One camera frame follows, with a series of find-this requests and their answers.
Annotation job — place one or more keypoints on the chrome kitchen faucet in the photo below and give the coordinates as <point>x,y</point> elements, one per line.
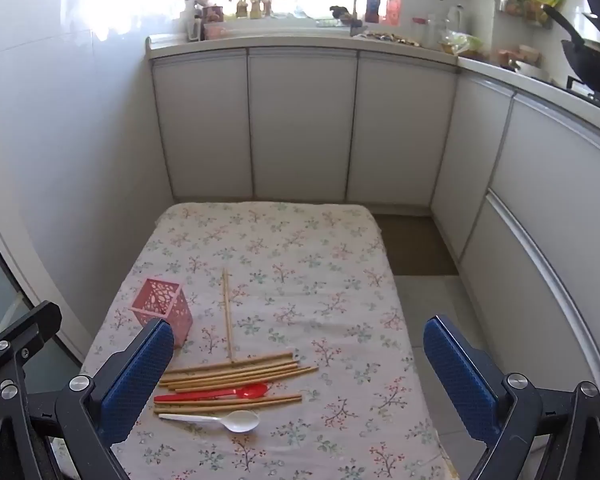
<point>355,2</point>

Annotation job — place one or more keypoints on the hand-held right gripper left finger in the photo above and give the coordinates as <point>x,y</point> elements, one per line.
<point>140,380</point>

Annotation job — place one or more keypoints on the wall spice rack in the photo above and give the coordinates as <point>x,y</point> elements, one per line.
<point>512,7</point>

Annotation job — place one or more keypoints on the red plastic spoon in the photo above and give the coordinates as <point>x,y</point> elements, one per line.
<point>252,391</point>

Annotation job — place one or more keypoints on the white plastic spoon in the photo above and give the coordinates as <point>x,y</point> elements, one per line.
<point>242,421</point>

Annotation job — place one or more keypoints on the white kitchen counter cabinet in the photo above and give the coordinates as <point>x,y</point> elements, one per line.
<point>300,120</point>

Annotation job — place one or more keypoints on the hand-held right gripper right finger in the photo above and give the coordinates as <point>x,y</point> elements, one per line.
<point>455,370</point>

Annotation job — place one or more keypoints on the pink bottle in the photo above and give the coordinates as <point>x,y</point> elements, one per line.
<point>393,10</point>

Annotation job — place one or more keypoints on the pair of chopsticks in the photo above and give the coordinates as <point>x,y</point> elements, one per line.
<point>280,398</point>

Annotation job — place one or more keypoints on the wooden box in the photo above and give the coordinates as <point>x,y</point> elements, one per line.
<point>525,55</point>

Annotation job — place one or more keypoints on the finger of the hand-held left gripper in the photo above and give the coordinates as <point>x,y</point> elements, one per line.
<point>30,325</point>

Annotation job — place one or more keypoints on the red and blue container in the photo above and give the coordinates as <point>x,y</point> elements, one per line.
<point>374,5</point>

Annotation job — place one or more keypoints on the jar with red lid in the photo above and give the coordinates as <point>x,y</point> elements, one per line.
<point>419,30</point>

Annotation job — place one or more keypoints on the white figurine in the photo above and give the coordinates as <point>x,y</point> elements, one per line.
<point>194,22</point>

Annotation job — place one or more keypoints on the pink perforated utensil holder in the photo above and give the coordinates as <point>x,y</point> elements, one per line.
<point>160,305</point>

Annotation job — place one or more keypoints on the clear plastic bottle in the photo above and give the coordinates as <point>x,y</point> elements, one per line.
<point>456,20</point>

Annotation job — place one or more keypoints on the floral tablecloth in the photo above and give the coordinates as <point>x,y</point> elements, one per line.
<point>300,280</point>

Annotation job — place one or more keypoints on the bundle of wooden chopsticks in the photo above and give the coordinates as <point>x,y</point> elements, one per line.
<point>290,373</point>

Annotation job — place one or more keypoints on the black wok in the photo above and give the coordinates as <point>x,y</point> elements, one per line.
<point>590,65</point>

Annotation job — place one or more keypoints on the green vegetable bag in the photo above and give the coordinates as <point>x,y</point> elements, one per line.
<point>460,42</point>

